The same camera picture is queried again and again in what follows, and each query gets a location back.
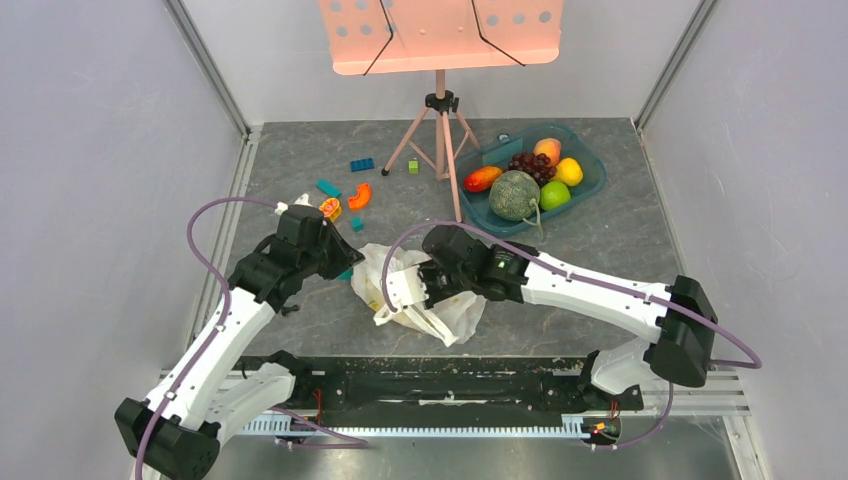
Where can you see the teal flat block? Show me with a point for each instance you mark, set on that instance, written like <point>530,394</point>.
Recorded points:
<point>329,189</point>

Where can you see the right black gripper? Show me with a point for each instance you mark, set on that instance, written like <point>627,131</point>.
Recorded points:
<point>432,279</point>

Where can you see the dark red grape bunch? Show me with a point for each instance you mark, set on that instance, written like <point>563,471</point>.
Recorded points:
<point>538,166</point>

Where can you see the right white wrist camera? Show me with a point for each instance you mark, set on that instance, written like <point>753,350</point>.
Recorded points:
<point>405,288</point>

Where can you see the red orange mango fake fruit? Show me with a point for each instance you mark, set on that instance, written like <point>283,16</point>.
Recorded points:
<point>482,179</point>

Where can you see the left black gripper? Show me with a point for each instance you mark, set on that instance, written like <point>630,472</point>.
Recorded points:
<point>345,255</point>

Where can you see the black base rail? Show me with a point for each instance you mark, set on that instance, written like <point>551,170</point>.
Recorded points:
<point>442,391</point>

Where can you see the green netted melon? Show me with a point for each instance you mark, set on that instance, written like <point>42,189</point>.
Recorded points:
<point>515,196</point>

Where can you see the orange slice toy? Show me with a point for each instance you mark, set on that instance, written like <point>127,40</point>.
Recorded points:
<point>331,209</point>

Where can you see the white plastic bag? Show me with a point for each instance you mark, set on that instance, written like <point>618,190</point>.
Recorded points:
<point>451,321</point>

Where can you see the blue lego brick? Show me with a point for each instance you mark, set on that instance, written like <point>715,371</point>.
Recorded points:
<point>360,165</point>

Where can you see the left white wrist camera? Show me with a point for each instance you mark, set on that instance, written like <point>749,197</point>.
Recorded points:
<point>295,202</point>

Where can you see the orange curved block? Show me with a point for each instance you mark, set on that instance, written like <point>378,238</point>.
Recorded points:
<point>361,197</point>

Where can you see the yellow lemon fake fruit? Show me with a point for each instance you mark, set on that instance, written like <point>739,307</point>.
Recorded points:
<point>569,172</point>

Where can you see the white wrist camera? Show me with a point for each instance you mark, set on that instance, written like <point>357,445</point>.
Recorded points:
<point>295,202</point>
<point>405,288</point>

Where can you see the small teal cube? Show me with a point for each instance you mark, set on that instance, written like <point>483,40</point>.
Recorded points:
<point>357,224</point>

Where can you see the teal block near yellow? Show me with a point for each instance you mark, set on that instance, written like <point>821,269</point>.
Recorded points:
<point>346,275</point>

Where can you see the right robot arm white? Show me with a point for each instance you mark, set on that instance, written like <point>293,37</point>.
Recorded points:
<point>671,324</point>

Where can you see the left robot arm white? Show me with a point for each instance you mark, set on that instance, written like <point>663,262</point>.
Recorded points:
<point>179,429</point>

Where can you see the peach fake fruit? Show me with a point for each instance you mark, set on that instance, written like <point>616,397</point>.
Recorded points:
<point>551,148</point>

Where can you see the pink music stand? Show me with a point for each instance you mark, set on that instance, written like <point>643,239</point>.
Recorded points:
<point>383,37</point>

